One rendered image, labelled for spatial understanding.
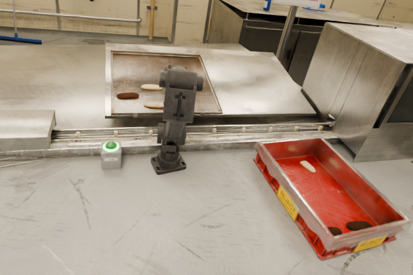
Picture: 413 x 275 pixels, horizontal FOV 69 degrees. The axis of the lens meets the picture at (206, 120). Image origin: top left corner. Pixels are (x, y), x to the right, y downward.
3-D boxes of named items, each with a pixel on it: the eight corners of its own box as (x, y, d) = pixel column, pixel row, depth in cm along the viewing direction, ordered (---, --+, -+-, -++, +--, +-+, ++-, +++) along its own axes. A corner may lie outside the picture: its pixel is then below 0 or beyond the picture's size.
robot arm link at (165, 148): (160, 154, 110) (175, 156, 110) (162, 132, 104) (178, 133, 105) (161, 140, 117) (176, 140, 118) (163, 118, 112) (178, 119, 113)
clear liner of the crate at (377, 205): (320, 264, 88) (332, 244, 83) (249, 158, 126) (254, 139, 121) (401, 242, 100) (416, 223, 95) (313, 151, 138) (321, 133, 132)
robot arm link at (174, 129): (157, 118, 70) (199, 122, 71) (161, 64, 73) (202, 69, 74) (157, 145, 113) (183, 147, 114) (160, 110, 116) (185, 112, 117)
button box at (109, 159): (99, 177, 110) (98, 153, 104) (100, 162, 116) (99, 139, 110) (123, 175, 112) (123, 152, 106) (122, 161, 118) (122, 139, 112)
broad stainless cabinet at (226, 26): (224, 107, 330) (244, 11, 276) (201, 67, 413) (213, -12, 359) (364, 106, 387) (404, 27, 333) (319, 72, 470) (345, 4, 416)
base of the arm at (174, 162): (157, 175, 110) (187, 169, 115) (158, 158, 106) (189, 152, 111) (149, 160, 116) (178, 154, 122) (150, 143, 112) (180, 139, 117)
